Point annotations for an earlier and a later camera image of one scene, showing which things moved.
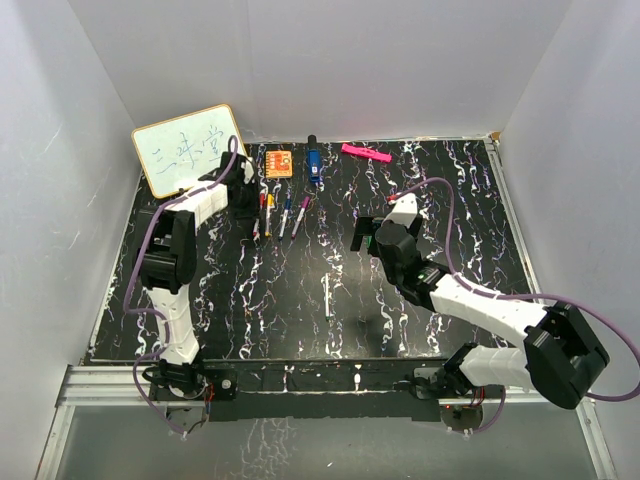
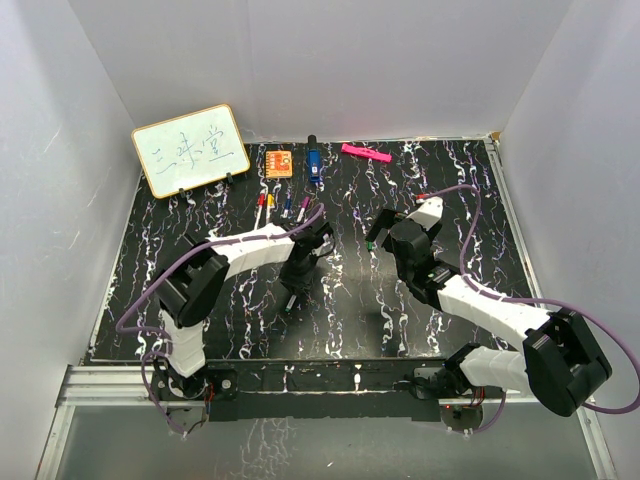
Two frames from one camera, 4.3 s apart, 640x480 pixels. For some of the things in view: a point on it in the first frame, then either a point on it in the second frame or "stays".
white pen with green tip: x=327 y=307 to x=290 y=303
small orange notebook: x=279 y=164 stays
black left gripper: x=252 y=212 to x=294 y=284
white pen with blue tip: x=288 y=206 stays
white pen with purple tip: x=304 y=207 stays
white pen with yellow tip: x=270 y=205 stays
